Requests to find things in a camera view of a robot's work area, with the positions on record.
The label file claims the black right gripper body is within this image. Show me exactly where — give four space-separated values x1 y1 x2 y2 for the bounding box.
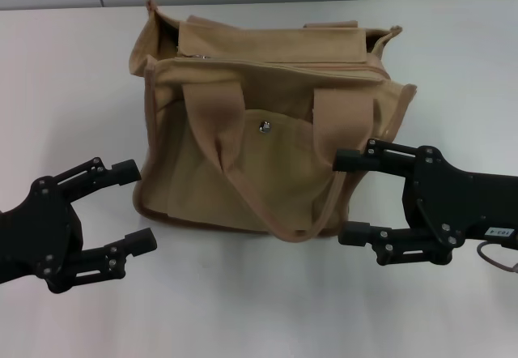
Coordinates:
402 145 518 265

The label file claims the khaki canvas food bag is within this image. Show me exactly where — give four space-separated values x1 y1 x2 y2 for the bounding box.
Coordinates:
129 0 418 241

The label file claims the right gripper cable with plug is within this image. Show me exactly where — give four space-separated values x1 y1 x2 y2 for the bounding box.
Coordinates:
476 241 518 274

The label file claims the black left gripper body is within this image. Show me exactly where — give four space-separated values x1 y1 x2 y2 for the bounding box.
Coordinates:
0 175 85 293

